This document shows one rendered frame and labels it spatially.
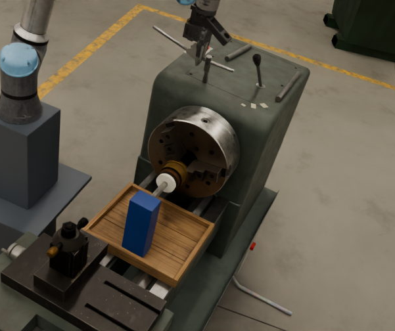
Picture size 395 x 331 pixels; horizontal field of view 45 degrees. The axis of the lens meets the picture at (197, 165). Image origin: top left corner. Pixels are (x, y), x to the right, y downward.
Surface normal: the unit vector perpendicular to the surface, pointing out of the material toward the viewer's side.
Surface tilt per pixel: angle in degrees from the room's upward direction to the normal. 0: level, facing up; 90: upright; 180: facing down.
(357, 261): 0
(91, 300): 0
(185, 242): 0
